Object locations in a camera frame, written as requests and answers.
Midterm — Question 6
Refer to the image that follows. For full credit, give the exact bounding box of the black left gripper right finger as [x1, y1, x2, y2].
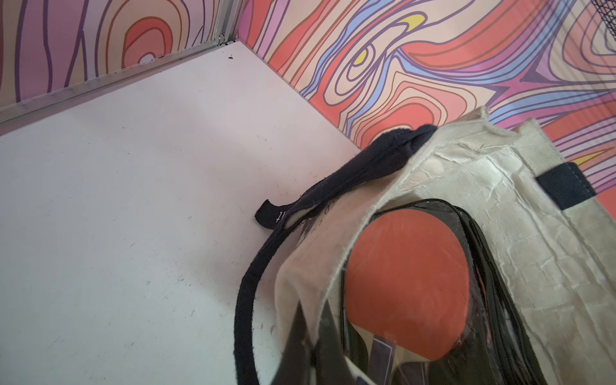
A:
[314, 302, 355, 385]

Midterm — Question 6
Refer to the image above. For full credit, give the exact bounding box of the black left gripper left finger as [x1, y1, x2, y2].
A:
[271, 303, 312, 385]

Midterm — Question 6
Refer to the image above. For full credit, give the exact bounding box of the cream canvas tote bag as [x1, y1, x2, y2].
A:
[233, 107, 616, 385]

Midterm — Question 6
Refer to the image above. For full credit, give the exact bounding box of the black ping pong case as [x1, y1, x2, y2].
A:
[454, 206, 546, 384]

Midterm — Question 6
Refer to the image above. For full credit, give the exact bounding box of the clear red paddle case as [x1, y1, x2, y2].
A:
[342, 200, 486, 384]

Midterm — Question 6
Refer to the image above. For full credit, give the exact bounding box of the black wire basket back wall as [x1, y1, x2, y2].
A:
[591, 0, 616, 33]

